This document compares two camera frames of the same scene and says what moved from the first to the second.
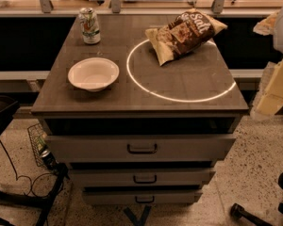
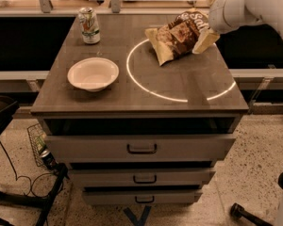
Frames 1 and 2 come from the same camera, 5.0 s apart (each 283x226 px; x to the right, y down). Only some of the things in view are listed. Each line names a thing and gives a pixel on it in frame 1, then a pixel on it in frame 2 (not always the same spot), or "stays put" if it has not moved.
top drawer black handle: x=142 y=152 stays put
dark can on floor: x=49 y=159 stays put
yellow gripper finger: x=267 y=25 to x=227 y=12
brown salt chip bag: x=184 y=34 stays put
